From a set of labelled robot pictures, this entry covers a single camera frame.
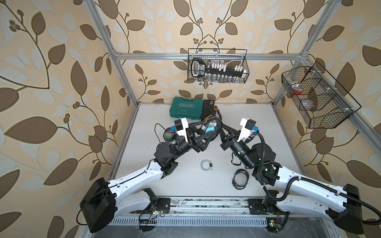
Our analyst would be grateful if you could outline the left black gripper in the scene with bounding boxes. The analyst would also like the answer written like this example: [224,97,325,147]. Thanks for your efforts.
[169,121,210,163]

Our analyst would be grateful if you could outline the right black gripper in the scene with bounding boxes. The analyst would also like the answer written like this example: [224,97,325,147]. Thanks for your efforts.
[220,122,257,171]

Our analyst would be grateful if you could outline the green charger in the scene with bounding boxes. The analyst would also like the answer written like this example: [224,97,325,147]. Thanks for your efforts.
[205,125,215,133]

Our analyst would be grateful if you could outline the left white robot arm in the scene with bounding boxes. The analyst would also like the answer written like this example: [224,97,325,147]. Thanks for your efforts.
[79,117,222,233]

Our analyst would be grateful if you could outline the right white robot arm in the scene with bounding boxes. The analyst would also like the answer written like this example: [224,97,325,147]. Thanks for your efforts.
[218,120,381,235]

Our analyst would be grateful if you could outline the orange black pliers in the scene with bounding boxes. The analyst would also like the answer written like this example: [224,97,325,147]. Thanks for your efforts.
[214,106,222,120]

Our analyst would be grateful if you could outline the black yellow-label case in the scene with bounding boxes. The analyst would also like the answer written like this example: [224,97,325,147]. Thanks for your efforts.
[201,100,214,121]

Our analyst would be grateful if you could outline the green plastic tool case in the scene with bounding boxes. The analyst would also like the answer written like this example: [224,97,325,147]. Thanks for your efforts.
[169,97,203,120]

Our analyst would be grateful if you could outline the black socket set holder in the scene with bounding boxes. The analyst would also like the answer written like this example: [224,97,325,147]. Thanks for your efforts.
[188,58,250,78]

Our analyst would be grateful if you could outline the red item in basket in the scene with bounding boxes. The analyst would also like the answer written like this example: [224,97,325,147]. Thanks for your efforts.
[290,83,304,95]

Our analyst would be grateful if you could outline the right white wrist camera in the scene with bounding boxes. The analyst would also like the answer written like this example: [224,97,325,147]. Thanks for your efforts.
[237,118,259,143]

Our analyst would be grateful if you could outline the aluminium front rail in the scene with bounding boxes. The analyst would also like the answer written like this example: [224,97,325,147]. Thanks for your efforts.
[114,194,329,218]

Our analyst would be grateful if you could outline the back wire basket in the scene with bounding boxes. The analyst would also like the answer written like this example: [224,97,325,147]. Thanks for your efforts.
[188,48,250,84]

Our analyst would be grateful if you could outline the wire basket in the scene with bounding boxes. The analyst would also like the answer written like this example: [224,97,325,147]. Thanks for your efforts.
[188,48,250,84]
[281,61,361,129]

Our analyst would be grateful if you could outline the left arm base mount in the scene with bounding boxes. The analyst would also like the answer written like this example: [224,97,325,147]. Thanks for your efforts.
[133,188,171,216]

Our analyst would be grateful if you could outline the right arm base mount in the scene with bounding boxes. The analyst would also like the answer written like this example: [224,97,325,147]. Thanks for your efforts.
[247,195,287,215]

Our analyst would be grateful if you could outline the right wire basket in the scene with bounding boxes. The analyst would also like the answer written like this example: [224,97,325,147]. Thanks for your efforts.
[281,61,361,129]

